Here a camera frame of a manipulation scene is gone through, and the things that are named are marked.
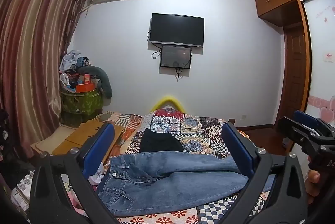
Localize wooden wardrobe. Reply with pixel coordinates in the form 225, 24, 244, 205
254, 0, 335, 136

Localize pile of clothes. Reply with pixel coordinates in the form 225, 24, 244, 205
59, 50, 91, 75

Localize patchwork printed blanket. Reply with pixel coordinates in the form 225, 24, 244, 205
67, 107, 275, 224

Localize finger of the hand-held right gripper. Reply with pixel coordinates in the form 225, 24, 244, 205
293, 110, 331, 133
277, 116, 316, 147

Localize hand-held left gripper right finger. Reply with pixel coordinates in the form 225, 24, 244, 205
217, 123, 308, 224

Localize small black wall monitor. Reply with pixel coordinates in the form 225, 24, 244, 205
160, 45, 192, 69

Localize striped brown curtain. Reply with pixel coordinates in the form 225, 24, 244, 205
0, 0, 91, 162

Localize black garment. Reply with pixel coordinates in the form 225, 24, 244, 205
139, 128, 184, 153

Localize light wooden board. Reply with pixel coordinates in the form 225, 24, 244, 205
31, 119, 125, 159

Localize green patterned storage box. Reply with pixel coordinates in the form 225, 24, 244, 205
60, 89, 104, 115

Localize person's right hand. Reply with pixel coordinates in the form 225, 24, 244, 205
306, 156, 321, 205

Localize blue denim pants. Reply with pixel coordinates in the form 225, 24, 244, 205
96, 151, 274, 215

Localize orange box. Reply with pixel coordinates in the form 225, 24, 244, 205
75, 83, 96, 94

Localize black wall television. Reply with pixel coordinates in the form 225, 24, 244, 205
149, 13, 205, 47

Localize brown wooden door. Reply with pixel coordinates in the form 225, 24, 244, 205
273, 25, 307, 130

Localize yellow headboard edge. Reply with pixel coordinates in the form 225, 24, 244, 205
150, 96, 186, 113

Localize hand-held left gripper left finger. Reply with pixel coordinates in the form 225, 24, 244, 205
29, 123, 123, 224

